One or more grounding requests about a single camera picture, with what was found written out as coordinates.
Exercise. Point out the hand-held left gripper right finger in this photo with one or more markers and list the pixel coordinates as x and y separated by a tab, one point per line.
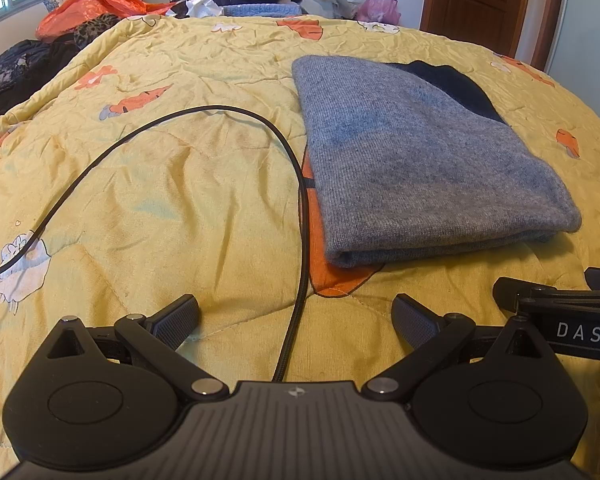
416	322

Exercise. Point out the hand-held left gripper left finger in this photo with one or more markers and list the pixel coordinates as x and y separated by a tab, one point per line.
176	321

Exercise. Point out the grey sweater with navy sleeves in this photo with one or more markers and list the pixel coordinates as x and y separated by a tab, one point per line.
420	170

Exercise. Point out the yellow carrot print quilt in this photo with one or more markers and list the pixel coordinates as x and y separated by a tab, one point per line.
155	200

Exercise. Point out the brown wooden door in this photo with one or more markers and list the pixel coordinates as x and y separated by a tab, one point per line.
475	5

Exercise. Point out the dark floral cloth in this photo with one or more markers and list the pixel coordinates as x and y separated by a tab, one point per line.
20	70

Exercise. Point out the leopard print cloth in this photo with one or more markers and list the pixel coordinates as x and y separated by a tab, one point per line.
95	30

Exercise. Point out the white crumpled plastic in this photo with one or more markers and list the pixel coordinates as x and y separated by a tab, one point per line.
205	7

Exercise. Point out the pink plastic bag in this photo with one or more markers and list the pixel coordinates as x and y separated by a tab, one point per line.
377	7

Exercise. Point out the blue knitted cloth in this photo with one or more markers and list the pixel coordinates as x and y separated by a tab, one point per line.
262	10

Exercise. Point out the orange plastic bag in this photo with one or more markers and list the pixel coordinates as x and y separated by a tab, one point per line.
90	7

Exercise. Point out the clear plastic bag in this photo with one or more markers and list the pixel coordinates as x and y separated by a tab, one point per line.
327	0

